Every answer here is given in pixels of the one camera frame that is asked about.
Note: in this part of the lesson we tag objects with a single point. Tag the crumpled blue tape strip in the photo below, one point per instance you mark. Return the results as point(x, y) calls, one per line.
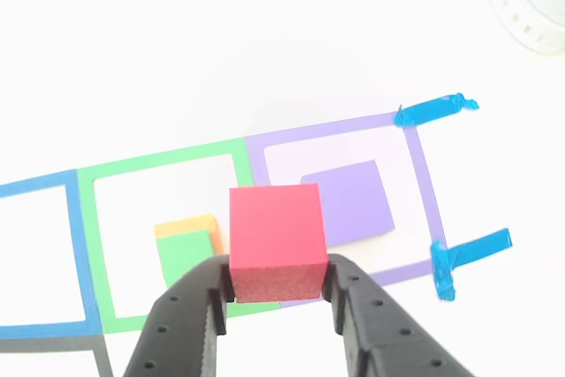
point(443, 271)

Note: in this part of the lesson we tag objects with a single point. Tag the green square frame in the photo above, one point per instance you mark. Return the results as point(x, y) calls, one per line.
point(88, 240)

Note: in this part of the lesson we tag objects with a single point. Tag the large purple cube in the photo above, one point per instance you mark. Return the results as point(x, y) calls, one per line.
point(353, 205)

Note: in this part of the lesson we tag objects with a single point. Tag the green cube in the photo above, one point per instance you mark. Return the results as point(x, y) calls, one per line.
point(183, 258)

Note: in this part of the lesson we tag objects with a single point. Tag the small red cube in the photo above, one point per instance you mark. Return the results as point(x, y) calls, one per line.
point(276, 231)

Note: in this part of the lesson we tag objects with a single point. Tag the purple square frame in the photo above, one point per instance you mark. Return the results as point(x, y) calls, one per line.
point(424, 174)

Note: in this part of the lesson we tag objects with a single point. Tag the blue square frame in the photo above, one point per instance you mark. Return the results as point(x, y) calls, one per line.
point(75, 240)

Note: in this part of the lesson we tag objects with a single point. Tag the orange cube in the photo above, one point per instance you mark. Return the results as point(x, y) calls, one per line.
point(185, 223)

